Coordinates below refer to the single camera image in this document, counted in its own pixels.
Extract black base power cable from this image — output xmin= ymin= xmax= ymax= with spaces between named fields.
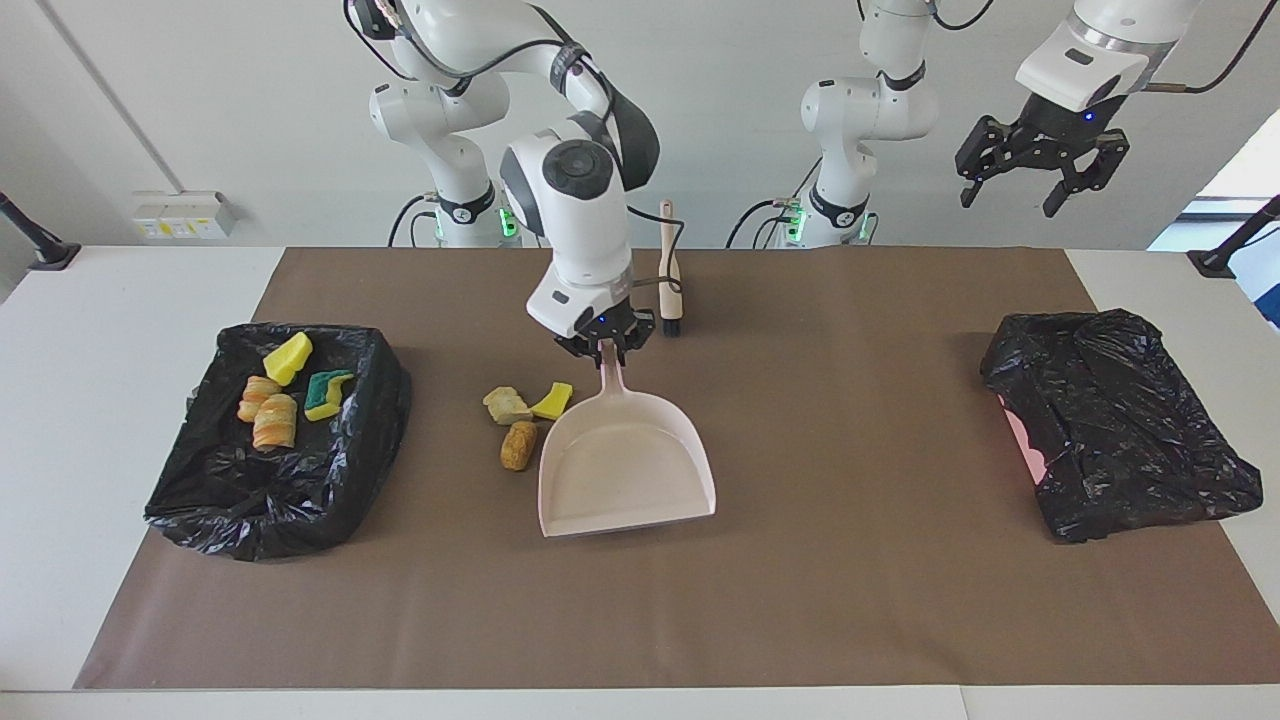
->
xmin=725 ymin=195 xmax=793 ymax=249
xmin=388 ymin=193 xmax=441 ymax=249

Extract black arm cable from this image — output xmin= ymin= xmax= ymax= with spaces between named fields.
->
xmin=345 ymin=0 xmax=686 ymax=291
xmin=1143 ymin=0 xmax=1280 ymax=96

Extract grey wall conduit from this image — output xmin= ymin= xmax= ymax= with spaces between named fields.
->
xmin=38 ymin=0 xmax=183 ymax=193

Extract notched yellow sponge green backing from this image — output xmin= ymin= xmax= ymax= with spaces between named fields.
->
xmin=304 ymin=369 xmax=356 ymax=422

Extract black camera stand base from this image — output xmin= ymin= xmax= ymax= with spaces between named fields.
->
xmin=0 ymin=190 xmax=83 ymax=272
xmin=1187 ymin=193 xmax=1280 ymax=280

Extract small orange striped toy croissant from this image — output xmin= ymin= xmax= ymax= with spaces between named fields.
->
xmin=236 ymin=375 xmax=282 ymax=424

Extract beige brush with black bristles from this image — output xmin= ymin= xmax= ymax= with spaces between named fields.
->
xmin=657 ymin=199 xmax=685 ymax=337

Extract black trash bag lined bin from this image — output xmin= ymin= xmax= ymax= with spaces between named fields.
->
xmin=143 ymin=321 xmax=414 ymax=563

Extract white wall socket box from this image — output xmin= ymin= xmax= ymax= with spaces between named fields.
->
xmin=131 ymin=190 xmax=239 ymax=242

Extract brown toy nugget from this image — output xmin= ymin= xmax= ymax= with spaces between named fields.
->
xmin=500 ymin=420 xmax=539 ymax=473

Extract large beige toy croissant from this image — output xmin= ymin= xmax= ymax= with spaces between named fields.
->
xmin=252 ymin=393 xmax=300 ymax=452

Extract yellow sponge wedge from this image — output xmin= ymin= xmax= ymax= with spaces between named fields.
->
xmin=262 ymin=332 xmax=314 ymax=387

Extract beige plastic dustpan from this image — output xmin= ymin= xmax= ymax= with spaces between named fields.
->
xmin=538 ymin=338 xmax=718 ymax=539

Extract small yellow sponge piece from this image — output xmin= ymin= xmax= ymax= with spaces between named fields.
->
xmin=530 ymin=381 xmax=575 ymax=422

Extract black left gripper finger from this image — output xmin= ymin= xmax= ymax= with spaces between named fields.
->
xmin=1043 ymin=128 xmax=1132 ymax=219
xmin=954 ymin=115 xmax=1031 ymax=209

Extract brown paper table mat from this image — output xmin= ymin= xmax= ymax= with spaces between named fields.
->
xmin=73 ymin=245 xmax=1280 ymax=691

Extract pale beige toy pastry chunk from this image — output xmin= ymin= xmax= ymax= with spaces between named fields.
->
xmin=482 ymin=386 xmax=535 ymax=427

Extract pink bin with black bag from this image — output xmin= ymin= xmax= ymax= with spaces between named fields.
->
xmin=979 ymin=308 xmax=1265 ymax=544

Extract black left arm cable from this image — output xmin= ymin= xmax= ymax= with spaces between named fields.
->
xmin=1143 ymin=0 xmax=1280 ymax=96

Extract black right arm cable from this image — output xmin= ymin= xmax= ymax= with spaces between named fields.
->
xmin=345 ymin=0 xmax=686 ymax=291

